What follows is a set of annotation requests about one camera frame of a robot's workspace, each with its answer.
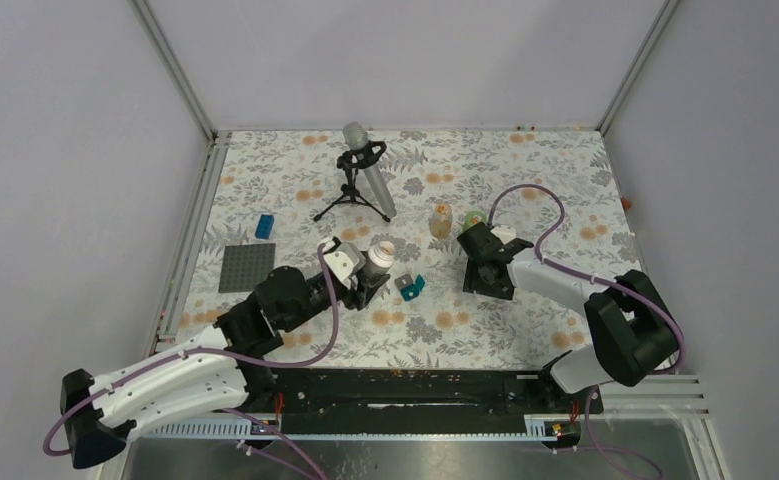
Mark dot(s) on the blue lego brick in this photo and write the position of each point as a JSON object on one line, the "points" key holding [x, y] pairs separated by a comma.
{"points": [[264, 227]]}

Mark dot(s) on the grey microphone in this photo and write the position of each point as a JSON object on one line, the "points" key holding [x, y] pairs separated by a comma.
{"points": [[366, 154]]}

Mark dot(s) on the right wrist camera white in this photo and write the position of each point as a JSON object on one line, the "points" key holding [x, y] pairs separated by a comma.
{"points": [[504, 233]]}

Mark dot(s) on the white cable duct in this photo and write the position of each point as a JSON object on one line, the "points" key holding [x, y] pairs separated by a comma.
{"points": [[375, 425]]}

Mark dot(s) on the white cap pill bottle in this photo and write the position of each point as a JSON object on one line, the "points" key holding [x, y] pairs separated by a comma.
{"points": [[380, 257]]}

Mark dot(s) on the floral table mat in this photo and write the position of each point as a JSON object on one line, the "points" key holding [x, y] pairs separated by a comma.
{"points": [[557, 187]]}

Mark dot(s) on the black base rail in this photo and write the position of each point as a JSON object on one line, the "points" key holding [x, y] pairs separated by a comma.
{"points": [[314, 391]]}

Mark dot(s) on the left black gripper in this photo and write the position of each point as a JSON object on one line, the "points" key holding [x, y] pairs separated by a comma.
{"points": [[358, 298]]}

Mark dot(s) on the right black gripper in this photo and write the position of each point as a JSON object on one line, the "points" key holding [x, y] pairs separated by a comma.
{"points": [[473, 282]]}

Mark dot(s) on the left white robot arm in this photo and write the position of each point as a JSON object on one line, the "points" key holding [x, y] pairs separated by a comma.
{"points": [[223, 366]]}

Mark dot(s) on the green pill bottle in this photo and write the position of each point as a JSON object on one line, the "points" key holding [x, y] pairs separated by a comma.
{"points": [[473, 218]]}

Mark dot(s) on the grey lego baseplate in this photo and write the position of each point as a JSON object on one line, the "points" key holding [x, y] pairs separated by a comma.
{"points": [[245, 266]]}

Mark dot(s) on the black microphone tripod stand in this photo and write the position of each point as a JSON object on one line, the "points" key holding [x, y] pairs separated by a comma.
{"points": [[350, 193]]}

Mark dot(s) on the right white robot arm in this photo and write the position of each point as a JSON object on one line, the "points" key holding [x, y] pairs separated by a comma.
{"points": [[632, 332]]}

